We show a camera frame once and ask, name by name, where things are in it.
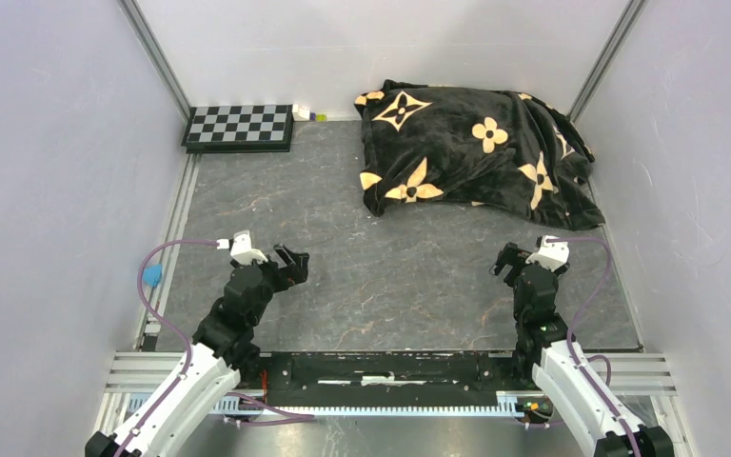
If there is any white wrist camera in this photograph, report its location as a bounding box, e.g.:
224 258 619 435
216 230 268 265
525 235 570 274

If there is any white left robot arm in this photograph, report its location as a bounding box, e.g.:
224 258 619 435
85 231 309 456

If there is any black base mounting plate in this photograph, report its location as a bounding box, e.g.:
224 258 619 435
238 350 536 407

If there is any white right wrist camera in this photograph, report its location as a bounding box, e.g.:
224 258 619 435
525 235 570 274

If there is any blue small object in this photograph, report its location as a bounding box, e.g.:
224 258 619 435
141 264 163 288

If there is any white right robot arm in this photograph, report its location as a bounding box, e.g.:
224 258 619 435
490 235 675 456

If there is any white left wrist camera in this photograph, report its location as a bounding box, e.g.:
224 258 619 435
216 230 268 265

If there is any small white block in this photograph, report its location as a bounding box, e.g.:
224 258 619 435
291 104 314 122

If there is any black grey checkerboard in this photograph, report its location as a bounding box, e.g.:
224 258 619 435
181 104 294 153

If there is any black floral pillowcase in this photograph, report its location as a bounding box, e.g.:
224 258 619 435
353 79 605 231

